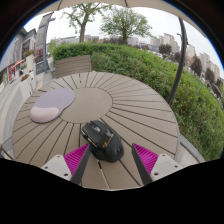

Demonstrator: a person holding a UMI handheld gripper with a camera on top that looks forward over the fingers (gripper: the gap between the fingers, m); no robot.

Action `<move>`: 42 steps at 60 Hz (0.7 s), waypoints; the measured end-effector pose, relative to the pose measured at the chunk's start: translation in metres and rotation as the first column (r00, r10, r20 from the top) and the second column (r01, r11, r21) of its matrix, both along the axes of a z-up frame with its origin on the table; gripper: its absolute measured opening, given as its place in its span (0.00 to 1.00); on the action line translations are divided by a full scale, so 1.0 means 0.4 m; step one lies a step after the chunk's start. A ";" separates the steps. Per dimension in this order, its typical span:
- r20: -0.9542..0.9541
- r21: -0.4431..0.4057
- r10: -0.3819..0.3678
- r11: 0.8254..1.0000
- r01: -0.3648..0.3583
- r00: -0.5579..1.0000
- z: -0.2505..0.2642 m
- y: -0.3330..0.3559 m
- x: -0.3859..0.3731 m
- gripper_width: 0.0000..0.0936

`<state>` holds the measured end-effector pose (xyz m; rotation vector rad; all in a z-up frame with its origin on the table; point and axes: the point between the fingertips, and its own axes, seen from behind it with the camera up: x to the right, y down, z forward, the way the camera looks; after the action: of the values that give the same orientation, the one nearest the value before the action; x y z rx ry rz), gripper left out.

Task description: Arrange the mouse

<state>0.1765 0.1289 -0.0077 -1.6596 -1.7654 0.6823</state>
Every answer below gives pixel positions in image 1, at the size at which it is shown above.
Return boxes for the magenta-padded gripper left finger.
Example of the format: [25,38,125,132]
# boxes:
[40,143,92,186]

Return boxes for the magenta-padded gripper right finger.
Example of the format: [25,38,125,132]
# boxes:
[131,142,184,186]

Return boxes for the black computer mouse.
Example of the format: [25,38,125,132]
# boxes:
[80,119,125,164]

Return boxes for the lilac mouse pad with wrist rest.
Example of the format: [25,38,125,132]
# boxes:
[29,88,76,124]

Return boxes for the green hedge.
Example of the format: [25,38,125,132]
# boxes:
[51,42,224,163]

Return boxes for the white planter box with flowers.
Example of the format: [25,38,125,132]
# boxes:
[19,71,37,101]
[24,49,36,73]

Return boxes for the grey slatted wooden chair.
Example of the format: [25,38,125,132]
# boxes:
[54,54,93,79]

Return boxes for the dark curved umbrella pole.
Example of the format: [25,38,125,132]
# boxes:
[166,16,189,107]

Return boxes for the distant apartment buildings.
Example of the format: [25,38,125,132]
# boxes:
[53,32,223,83]

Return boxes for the grey storefront building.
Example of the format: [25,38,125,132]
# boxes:
[0,28,37,84]

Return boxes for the tall grey sign banner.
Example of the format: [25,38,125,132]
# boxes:
[34,12,56,75]

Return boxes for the tree with bare trunk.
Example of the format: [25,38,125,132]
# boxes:
[63,3,111,44]

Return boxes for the round leafy tree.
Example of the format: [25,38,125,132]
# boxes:
[99,6,153,45]

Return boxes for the beige umbrella canopy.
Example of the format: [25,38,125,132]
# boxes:
[33,0,209,38]

